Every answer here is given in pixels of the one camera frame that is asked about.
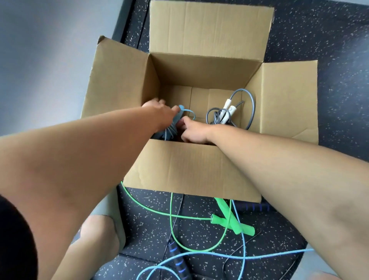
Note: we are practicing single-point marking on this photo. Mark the person's right hand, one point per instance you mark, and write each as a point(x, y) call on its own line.
point(196, 132)

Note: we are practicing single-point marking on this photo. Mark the person's left hand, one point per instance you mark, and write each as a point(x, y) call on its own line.
point(161, 114)

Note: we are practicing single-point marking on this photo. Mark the brown cardboard box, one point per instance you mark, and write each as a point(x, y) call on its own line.
point(187, 170)

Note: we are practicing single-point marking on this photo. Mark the person's left forearm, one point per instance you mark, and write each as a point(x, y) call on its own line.
point(72, 173)

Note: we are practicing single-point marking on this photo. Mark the person's right forearm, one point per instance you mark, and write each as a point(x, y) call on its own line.
point(302, 196)

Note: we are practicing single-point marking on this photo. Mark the grey left slipper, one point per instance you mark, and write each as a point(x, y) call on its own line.
point(114, 207)

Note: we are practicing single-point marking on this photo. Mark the black shirt sleeve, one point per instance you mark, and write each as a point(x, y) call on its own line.
point(17, 245)

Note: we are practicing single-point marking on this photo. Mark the black wall edge trim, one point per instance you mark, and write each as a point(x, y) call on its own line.
point(122, 20)

